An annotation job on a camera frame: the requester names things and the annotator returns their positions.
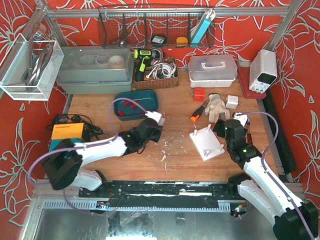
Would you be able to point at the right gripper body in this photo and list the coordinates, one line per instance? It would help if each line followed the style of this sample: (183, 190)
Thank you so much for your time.
(219, 127)

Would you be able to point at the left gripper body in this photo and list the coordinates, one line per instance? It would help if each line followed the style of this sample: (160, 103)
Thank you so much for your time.
(155, 131)

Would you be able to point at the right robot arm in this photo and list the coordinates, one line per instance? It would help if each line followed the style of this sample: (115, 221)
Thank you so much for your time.
(290, 217)

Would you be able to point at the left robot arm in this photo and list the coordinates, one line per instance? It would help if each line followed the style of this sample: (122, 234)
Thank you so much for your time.
(64, 165)

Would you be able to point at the white cotton work glove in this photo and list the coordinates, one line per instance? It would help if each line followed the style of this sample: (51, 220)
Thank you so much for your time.
(216, 108)

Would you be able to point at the white cube power socket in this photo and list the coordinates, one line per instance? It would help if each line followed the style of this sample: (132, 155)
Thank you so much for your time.
(232, 102)

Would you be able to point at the ratchet wrench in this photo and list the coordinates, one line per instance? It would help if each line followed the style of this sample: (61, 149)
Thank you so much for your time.
(248, 136)

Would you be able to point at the orange black screwdriver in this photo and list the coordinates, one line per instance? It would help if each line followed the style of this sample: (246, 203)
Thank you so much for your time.
(197, 113)

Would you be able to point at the teal plastic tray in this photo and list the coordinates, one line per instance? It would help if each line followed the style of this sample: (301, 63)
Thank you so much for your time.
(147, 98)

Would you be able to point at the orange cube power socket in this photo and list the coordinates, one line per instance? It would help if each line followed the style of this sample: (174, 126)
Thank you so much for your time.
(199, 94)

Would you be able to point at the wicker basket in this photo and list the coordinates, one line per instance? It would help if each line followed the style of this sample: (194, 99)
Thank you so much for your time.
(153, 84)

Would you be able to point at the red tray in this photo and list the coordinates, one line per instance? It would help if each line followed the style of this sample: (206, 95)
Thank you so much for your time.
(243, 74)

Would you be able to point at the white plastic storage box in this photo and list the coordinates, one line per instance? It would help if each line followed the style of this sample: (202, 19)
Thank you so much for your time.
(212, 71)

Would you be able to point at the white power supply unit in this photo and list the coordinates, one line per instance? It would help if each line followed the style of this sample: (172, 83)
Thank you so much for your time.
(262, 71)

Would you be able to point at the orange teal device box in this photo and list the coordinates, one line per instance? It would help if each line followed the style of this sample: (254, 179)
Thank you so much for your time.
(77, 132)

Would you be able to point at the black tape measure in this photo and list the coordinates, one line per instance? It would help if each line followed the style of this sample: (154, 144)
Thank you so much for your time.
(158, 40)

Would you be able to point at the yellow tape measure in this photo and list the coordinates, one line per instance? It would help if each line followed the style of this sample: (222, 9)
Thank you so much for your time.
(181, 42)

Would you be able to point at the grey plastic storage box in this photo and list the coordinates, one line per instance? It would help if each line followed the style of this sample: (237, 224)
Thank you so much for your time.
(95, 70)

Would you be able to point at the blue white book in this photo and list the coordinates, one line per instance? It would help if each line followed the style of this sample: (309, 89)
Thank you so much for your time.
(197, 32)

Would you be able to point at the clear acrylic box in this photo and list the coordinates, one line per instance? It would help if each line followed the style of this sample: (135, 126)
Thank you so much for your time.
(29, 70)

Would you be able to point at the white peg base plate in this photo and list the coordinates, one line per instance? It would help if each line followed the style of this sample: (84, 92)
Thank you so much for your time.
(206, 143)

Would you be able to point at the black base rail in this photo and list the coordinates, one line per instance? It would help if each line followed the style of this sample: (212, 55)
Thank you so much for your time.
(164, 194)

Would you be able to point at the green yellow cordless drill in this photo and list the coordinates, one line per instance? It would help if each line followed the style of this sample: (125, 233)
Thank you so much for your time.
(144, 57)

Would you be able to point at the black wire basket shelf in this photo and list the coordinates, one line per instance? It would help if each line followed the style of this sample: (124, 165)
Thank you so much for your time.
(133, 26)

